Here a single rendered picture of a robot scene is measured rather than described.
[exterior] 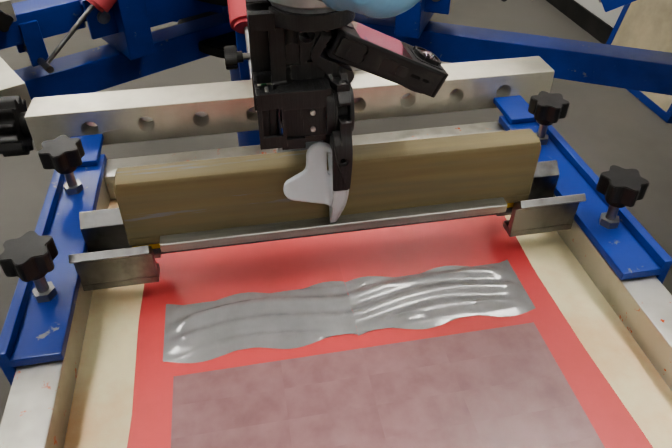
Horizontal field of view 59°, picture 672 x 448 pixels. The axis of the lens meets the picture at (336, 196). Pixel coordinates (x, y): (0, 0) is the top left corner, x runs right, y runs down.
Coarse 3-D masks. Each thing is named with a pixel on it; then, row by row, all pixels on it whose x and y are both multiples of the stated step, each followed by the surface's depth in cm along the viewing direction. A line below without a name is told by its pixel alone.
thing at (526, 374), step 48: (336, 240) 67; (384, 240) 67; (432, 240) 67; (480, 240) 67; (528, 288) 61; (384, 336) 56; (432, 336) 56; (480, 336) 56; (528, 336) 56; (576, 336) 56; (384, 384) 52; (432, 384) 52; (480, 384) 52; (528, 384) 52; (576, 384) 52; (384, 432) 48; (432, 432) 48; (480, 432) 48; (528, 432) 48; (576, 432) 48; (624, 432) 48
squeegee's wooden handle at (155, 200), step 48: (384, 144) 58; (432, 144) 58; (480, 144) 58; (528, 144) 58; (144, 192) 53; (192, 192) 54; (240, 192) 55; (384, 192) 58; (432, 192) 60; (480, 192) 61; (528, 192) 62; (144, 240) 57
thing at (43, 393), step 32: (448, 128) 79; (480, 128) 79; (128, 160) 73; (160, 160) 73; (192, 160) 73; (576, 224) 64; (576, 256) 64; (608, 288) 59; (640, 288) 56; (640, 320) 55; (32, 384) 48; (64, 384) 49; (32, 416) 46; (64, 416) 48
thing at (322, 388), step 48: (288, 240) 67; (144, 288) 61; (192, 288) 61; (240, 288) 61; (288, 288) 61; (144, 336) 56; (336, 336) 56; (144, 384) 52; (192, 384) 52; (240, 384) 52; (288, 384) 52; (336, 384) 52; (144, 432) 48; (192, 432) 48; (240, 432) 48; (288, 432) 48; (336, 432) 48
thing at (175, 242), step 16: (416, 208) 60; (432, 208) 60; (448, 208) 60; (464, 208) 60; (480, 208) 60; (496, 208) 61; (272, 224) 58; (288, 224) 58; (304, 224) 58; (320, 224) 58; (336, 224) 58; (352, 224) 58; (368, 224) 59; (384, 224) 59; (160, 240) 56; (176, 240) 56; (192, 240) 56; (208, 240) 56; (224, 240) 57; (240, 240) 57; (256, 240) 57
